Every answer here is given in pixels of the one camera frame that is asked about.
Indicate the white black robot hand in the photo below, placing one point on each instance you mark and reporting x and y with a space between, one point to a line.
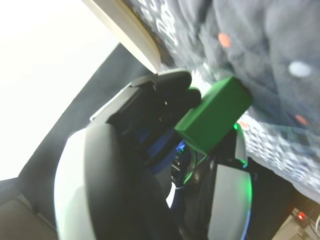
112 180

